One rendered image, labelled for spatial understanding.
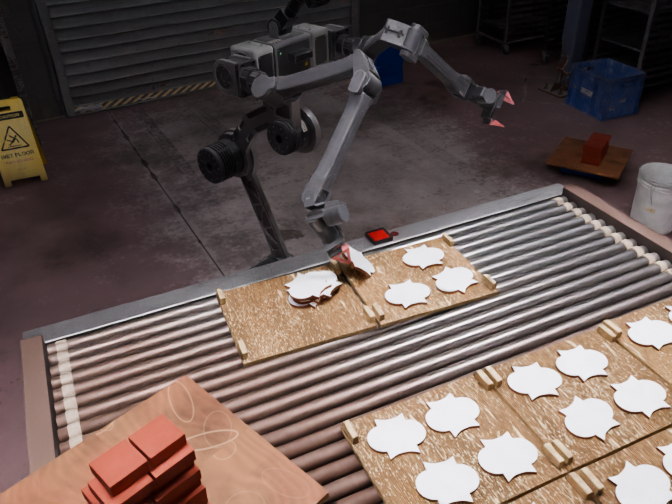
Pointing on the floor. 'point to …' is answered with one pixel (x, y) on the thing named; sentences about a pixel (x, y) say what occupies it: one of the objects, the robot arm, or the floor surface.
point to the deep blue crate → (605, 88)
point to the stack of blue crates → (389, 66)
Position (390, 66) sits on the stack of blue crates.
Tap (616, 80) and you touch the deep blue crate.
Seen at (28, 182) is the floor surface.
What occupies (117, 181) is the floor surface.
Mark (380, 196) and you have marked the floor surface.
